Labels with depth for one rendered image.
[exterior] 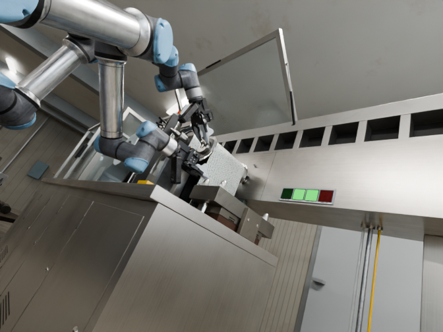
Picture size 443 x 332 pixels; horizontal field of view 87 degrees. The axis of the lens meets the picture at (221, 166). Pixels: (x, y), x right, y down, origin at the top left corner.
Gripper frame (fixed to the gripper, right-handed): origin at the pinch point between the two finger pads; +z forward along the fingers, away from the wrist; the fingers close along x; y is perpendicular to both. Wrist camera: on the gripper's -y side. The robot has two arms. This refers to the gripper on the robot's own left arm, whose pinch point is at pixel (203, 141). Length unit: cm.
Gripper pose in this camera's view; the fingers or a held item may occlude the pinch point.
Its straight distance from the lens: 112.3
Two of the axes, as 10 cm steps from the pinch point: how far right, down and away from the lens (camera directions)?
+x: -6.8, 0.3, 7.3
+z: 2.5, 9.5, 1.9
